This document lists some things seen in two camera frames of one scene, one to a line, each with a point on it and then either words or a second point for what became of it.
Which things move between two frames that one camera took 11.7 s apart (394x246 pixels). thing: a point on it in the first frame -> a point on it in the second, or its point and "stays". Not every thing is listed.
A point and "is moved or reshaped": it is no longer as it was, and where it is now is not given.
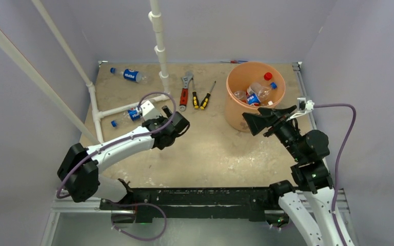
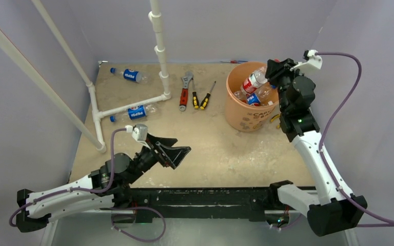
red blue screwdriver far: (234, 61) stays
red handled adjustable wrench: (184, 94) stays
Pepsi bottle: (132, 114) is moved or reshaped
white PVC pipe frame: (154, 20) stays
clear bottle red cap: (241, 95) stays
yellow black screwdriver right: (206, 99) stays
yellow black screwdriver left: (195, 98) stays
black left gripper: (165, 113) -> (173, 155)
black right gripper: (257, 122) -> (277, 69)
